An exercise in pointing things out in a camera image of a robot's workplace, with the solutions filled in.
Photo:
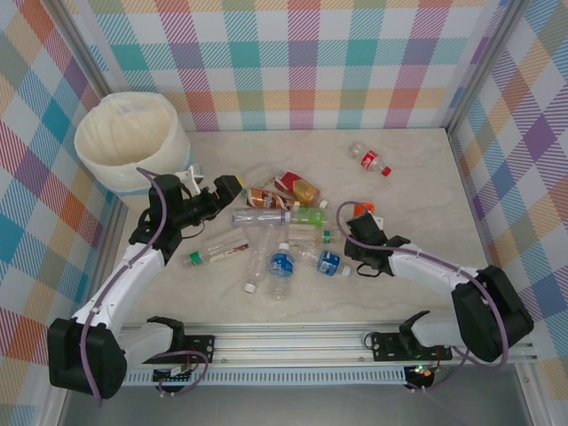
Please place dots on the long clear bottle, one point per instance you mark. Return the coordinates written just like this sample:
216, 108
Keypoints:
257, 217

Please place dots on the orange cap bottle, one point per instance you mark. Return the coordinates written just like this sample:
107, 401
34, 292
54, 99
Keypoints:
367, 206

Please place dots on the blue label water bottle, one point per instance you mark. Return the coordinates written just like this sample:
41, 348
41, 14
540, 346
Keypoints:
281, 264
328, 262

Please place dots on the green cap bottle brown label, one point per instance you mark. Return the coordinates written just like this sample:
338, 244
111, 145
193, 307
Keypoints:
222, 253

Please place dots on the green label clear bottle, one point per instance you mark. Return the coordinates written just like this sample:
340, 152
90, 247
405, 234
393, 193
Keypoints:
308, 215

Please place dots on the clear bottle white cap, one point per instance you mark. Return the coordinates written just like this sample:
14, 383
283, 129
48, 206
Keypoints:
257, 266

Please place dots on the red label cola bottle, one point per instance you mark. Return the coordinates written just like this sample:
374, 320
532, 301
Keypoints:
369, 160

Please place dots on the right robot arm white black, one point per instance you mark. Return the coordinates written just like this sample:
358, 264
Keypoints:
426, 266

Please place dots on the white bin with blue band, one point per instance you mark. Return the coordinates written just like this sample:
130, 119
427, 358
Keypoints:
133, 133

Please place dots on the right controller board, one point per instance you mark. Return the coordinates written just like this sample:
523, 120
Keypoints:
421, 370

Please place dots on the controller board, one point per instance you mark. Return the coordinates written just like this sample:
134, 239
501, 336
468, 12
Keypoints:
173, 375
421, 370

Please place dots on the left controller board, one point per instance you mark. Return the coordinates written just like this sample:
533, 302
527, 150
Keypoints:
173, 375

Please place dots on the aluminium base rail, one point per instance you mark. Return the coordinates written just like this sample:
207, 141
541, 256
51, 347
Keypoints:
288, 344

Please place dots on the aluminium frame post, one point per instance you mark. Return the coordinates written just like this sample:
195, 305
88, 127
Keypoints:
84, 49
483, 66

